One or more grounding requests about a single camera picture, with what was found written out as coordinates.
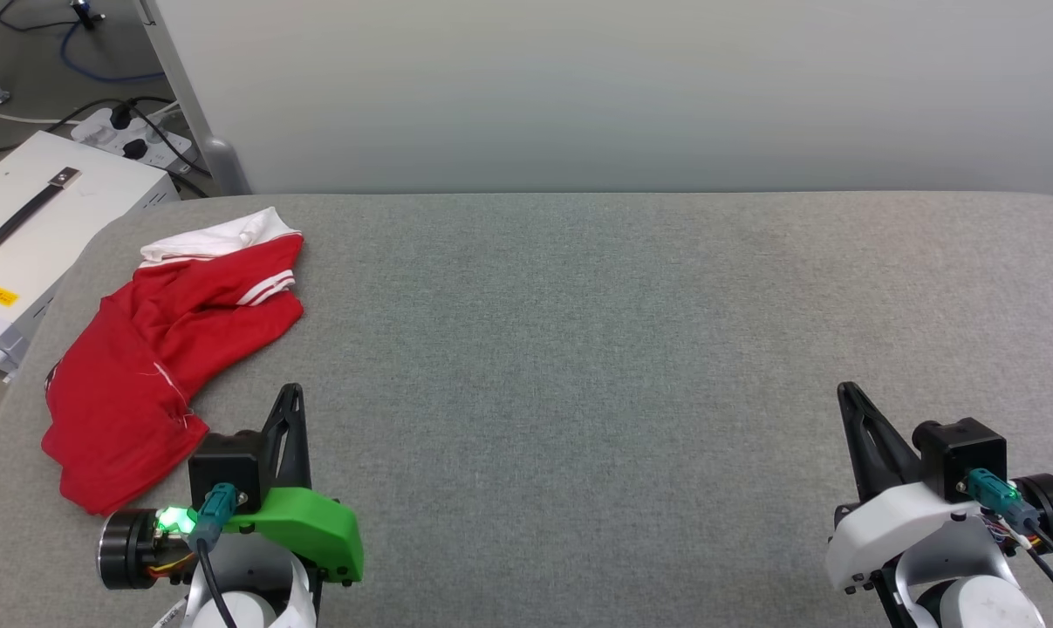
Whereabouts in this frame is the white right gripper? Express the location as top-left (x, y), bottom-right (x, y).
top-left (825, 381), bottom-right (992, 594)

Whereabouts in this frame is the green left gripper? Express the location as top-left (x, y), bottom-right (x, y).
top-left (221, 385), bottom-right (364, 584)

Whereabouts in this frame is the red and white basketball jersey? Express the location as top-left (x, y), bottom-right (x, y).
top-left (42, 207), bottom-right (305, 515)

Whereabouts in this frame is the white equipment box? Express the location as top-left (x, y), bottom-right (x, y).
top-left (0, 131), bottom-right (181, 376)

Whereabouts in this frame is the white power strip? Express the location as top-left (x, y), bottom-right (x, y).
top-left (71, 106), bottom-right (195, 172)

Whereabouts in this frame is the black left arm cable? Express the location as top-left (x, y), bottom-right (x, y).
top-left (186, 482), bottom-right (241, 628)

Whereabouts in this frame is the grey metal partition post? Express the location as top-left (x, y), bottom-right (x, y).
top-left (138, 0), bottom-right (253, 195)

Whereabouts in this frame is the black strap handle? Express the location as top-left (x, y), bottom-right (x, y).
top-left (0, 167), bottom-right (82, 267)

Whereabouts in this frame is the black floor cable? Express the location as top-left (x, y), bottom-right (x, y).
top-left (0, 94), bottom-right (176, 156)

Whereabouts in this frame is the blue floor cable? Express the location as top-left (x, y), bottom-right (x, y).
top-left (58, 21), bottom-right (168, 86)

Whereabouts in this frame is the white floor cable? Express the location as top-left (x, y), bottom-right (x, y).
top-left (0, 105), bottom-right (84, 128)

